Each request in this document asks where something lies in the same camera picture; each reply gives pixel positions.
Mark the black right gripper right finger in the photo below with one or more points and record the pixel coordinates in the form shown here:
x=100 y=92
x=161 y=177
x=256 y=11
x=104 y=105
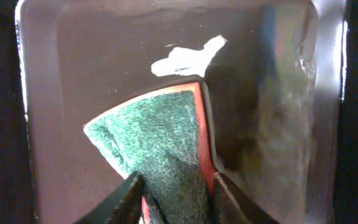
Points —
x=233 y=206

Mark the black water tray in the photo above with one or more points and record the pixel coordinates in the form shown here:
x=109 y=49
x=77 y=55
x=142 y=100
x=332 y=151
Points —
x=270 y=75

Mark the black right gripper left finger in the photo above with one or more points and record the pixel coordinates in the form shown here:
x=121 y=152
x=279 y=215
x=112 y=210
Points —
x=123 y=206

